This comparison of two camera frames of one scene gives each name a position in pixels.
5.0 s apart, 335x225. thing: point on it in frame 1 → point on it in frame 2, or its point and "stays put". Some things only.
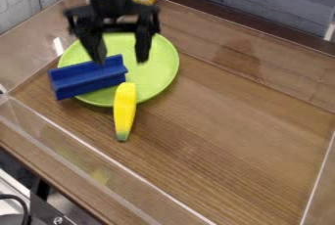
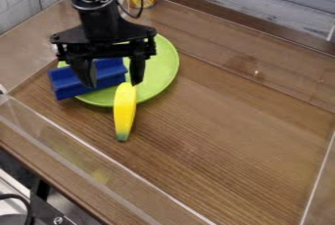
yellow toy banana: (125, 100) stays put
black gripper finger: (144, 33) → (137, 68)
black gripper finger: (92, 39) → (84, 67)
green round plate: (152, 76) stays put
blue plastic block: (86, 76) stays put
